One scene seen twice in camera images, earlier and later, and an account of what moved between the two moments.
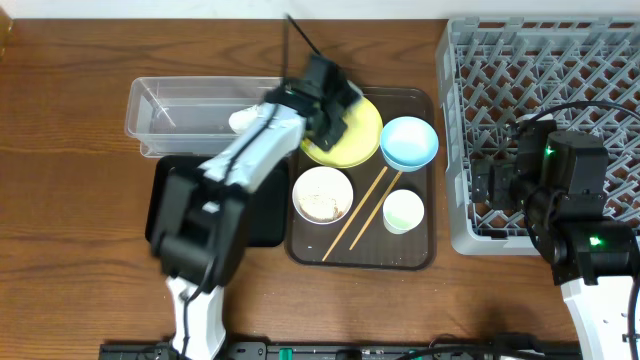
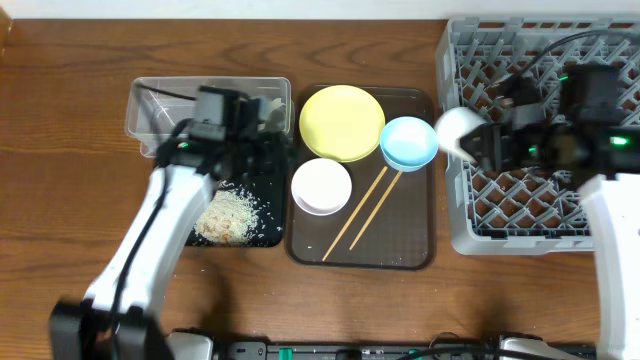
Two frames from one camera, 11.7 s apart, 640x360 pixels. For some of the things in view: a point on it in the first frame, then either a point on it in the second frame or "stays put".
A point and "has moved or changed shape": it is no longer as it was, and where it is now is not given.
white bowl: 322,195 has moved or changed shape
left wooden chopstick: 357,210 stays put
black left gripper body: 333,128 to 270,145
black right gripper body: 511,190 to 538,146
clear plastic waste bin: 189,117 stays put
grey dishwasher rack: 494,72 stays put
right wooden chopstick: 375,211 stays put
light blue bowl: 408,143 stays put
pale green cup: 403,211 to 453,124
